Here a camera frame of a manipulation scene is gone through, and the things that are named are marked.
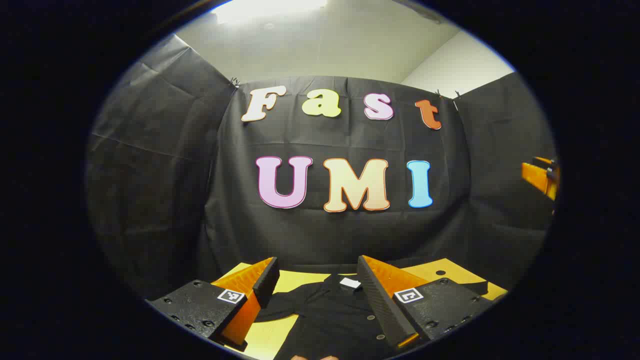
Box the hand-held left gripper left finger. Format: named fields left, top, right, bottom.
left=149, top=257, right=281, bottom=351

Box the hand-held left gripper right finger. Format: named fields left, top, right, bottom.
left=356, top=255, right=493, bottom=350

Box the black button shirt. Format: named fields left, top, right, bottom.
left=257, top=272, right=488, bottom=360

